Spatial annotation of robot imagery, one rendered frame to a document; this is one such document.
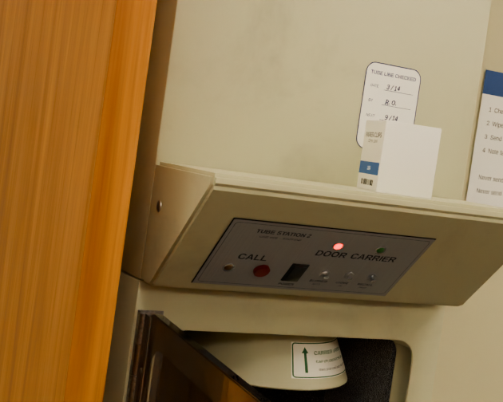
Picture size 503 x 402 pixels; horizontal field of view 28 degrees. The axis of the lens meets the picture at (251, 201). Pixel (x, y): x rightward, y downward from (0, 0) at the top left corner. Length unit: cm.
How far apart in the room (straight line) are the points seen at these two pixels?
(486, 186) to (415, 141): 73
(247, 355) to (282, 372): 4
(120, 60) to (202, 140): 15
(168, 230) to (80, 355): 12
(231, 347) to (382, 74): 29
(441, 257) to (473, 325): 72
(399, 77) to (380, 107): 3
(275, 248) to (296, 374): 18
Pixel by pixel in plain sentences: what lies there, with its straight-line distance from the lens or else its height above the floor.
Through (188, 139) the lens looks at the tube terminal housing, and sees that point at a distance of 84.
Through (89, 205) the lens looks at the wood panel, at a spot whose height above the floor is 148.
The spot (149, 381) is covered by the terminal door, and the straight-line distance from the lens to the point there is 80.
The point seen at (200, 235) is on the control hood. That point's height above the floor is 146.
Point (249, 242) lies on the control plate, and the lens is 79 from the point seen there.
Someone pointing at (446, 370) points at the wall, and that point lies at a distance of 158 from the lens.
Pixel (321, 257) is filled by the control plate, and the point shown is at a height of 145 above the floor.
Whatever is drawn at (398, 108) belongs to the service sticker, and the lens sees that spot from 94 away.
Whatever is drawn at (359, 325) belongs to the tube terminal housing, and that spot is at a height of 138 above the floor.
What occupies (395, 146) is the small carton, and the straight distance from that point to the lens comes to 84.
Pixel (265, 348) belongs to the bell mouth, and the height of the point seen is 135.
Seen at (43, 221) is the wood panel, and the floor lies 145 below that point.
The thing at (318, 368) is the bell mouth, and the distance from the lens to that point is 96.
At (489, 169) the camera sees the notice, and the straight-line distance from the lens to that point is 157.
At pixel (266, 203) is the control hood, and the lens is 75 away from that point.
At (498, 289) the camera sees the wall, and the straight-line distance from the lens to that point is 162.
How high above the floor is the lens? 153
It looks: 3 degrees down
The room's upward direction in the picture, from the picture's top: 8 degrees clockwise
